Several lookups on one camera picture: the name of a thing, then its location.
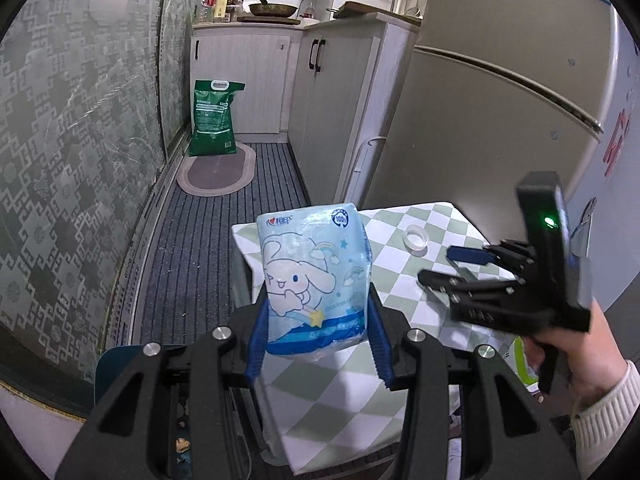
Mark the frying pan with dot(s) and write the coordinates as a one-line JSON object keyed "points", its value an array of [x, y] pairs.
{"points": [[272, 9]]}

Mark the green white checkered tablecloth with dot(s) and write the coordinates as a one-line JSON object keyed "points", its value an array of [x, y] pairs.
{"points": [[400, 285]]}

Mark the blue wall sticker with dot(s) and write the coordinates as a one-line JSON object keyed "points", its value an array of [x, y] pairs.
{"points": [[585, 217]]}

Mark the clear bottle with red label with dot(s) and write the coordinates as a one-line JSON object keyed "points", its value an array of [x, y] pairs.
{"points": [[209, 2]]}

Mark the oval grey pink mat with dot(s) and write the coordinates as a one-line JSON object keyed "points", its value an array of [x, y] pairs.
{"points": [[215, 172]]}

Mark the beige refrigerator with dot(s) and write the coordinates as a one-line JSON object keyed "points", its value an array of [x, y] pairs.
{"points": [[475, 135]]}

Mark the person's right hand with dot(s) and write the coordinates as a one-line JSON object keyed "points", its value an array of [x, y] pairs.
{"points": [[590, 360]]}

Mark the green white plastic bag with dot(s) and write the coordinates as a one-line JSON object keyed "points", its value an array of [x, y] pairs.
{"points": [[525, 365]]}

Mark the patterned glass door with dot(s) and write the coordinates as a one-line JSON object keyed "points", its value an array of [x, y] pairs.
{"points": [[75, 185]]}

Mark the dark striped floor mat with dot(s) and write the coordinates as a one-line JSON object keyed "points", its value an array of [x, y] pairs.
{"points": [[200, 260]]}

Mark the blue cartoon tissue pack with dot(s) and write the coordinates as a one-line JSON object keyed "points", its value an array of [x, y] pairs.
{"points": [[310, 270]]}

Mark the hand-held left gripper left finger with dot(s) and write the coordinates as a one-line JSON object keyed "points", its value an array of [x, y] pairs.
{"points": [[257, 340]]}

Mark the yellow oil bottle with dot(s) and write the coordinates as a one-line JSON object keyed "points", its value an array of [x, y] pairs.
{"points": [[222, 7]]}

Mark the red wall sticker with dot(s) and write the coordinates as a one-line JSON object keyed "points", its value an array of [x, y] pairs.
{"points": [[617, 142]]}

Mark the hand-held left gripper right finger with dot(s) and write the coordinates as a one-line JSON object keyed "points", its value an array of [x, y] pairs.
{"points": [[378, 355]]}

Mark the wooden cutting board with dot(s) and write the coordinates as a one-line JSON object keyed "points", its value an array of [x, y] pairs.
{"points": [[370, 8]]}

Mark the clear tape roll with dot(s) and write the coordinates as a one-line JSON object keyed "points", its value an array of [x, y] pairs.
{"points": [[415, 246]]}

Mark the black stove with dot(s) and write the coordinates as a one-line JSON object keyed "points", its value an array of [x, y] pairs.
{"points": [[270, 20]]}

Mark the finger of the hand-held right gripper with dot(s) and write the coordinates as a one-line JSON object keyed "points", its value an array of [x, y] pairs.
{"points": [[467, 255], [475, 291]]}

